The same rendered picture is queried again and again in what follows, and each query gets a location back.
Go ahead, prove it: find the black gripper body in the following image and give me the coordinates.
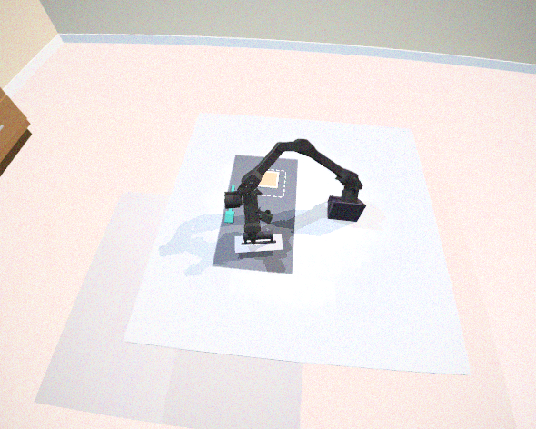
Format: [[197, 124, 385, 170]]
[[244, 206, 261, 233]]

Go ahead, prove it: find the cream square tile with dark centre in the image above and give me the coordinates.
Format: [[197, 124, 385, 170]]
[[257, 171, 279, 189]]

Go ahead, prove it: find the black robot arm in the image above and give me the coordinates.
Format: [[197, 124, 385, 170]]
[[224, 138, 363, 224]]

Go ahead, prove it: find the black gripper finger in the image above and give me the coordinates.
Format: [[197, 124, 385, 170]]
[[247, 232, 258, 245]]

